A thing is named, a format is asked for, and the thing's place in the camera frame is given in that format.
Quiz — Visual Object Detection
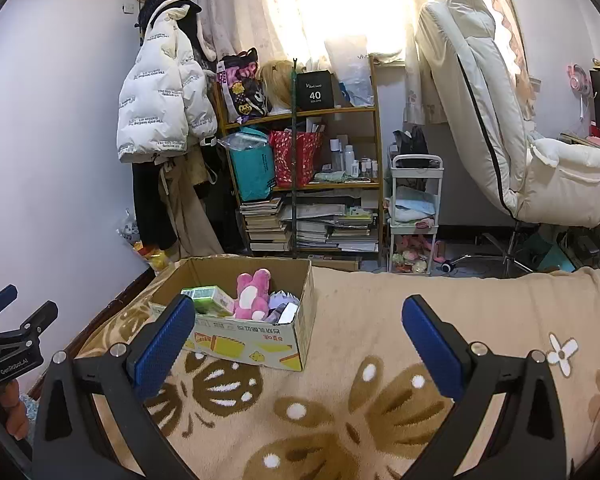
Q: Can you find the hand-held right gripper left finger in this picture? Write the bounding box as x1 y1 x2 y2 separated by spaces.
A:
30 294 197 480

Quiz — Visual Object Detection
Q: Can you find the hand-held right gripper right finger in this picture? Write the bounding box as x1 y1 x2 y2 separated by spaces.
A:
401 295 568 480

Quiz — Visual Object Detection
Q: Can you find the green white carton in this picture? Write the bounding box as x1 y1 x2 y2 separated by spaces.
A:
181 285 236 317

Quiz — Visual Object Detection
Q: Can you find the cardboard box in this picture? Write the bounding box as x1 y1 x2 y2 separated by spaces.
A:
149 256 316 372

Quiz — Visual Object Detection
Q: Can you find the pink bear plush toy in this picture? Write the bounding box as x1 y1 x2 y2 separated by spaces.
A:
232 268 273 321

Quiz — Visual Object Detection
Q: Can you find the person's left hand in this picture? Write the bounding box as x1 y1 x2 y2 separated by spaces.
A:
0 379 31 441

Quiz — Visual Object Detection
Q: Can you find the plastic bag of toys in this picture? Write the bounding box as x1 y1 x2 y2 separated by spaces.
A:
117 210 176 273

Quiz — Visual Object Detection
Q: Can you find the brown patterned blanket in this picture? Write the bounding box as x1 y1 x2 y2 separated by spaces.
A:
27 255 600 480

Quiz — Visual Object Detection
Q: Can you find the white-haired plush doll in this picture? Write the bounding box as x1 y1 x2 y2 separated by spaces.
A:
265 290 301 323

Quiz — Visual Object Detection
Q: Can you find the beige coat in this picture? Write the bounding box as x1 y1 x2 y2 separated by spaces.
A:
158 152 226 261

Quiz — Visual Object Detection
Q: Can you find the white trolley cart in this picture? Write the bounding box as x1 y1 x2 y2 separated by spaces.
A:
386 154 443 276

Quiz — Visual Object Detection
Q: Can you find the black coat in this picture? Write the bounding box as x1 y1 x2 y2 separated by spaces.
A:
131 160 178 251

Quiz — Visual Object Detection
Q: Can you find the pile of magazines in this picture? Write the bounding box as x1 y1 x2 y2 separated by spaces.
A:
280 202 381 253

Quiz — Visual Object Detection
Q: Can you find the stack of books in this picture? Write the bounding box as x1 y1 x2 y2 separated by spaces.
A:
239 197 293 253

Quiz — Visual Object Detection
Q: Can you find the teal bag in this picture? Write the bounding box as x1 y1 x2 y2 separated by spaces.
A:
227 127 276 203

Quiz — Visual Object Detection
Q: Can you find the black bag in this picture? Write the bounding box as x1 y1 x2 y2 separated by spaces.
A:
392 125 429 168

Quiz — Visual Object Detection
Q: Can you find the row of cosmetic bottles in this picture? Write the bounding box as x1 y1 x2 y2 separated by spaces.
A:
327 137 381 181

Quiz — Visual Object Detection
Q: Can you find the red gift bag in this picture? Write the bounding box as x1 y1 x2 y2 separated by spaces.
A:
269 130 326 188

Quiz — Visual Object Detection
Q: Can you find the dark green pole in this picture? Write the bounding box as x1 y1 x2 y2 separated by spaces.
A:
290 57 302 259

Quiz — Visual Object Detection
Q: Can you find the white padded chair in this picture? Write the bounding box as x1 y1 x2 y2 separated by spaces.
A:
415 0 600 278

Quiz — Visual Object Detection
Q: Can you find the white puffer jacket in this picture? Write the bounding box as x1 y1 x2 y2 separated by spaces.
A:
117 0 218 163

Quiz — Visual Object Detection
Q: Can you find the wooden bookshelf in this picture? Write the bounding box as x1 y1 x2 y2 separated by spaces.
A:
212 57 386 266

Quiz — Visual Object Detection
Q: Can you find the purple printed bag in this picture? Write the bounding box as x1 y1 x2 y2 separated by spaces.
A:
217 50 271 123

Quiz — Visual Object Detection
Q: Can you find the black box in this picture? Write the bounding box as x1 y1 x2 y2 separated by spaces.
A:
296 71 335 110

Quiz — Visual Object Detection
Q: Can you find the blond wig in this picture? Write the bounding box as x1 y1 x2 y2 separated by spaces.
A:
257 60 296 116

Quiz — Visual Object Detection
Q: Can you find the white plastic bag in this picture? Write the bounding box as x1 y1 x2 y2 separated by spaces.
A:
325 35 376 108

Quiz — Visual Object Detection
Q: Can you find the pink fan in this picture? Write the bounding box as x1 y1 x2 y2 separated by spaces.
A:
567 62 593 121

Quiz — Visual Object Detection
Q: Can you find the black hat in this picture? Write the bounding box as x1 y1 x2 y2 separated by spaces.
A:
135 0 203 28

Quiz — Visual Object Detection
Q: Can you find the light patterned curtain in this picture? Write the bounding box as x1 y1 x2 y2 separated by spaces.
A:
190 0 531 126

